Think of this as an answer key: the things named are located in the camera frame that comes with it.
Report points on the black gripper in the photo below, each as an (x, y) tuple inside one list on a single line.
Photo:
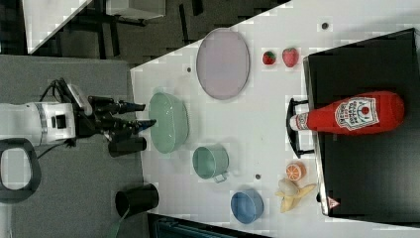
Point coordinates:
[(101, 119)]

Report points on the red plush ketchup bottle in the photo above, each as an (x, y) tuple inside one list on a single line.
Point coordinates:
[(363, 114)]

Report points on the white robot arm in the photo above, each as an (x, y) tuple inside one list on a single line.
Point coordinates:
[(27, 126)]

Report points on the black toaster oven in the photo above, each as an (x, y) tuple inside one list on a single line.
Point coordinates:
[(371, 178)]

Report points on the black cylinder upper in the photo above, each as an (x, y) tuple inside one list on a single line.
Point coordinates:
[(127, 147)]

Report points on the black cylinder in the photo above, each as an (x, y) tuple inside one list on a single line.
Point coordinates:
[(136, 200), (127, 147)]

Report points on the green perforated colander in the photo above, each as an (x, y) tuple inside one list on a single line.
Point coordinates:
[(171, 128)]

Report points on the black cylinder lower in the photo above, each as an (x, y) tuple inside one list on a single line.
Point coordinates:
[(136, 200)]

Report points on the green mug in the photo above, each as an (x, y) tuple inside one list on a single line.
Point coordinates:
[(211, 162)]

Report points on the lavender round plate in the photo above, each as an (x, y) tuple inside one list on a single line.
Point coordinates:
[(223, 64)]

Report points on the white side table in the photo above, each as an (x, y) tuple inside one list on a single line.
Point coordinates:
[(43, 18)]

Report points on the blue bowl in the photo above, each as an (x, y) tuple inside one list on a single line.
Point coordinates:
[(247, 206)]

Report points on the dark red toy strawberry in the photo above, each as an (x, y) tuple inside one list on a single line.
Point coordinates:
[(268, 58)]

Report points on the light red toy strawberry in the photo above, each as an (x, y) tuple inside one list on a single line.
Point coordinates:
[(290, 57)]

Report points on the toy orange half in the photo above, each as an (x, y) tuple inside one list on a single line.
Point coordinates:
[(296, 171)]

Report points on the toy peeled banana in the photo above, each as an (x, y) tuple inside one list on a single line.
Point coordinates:
[(291, 194)]

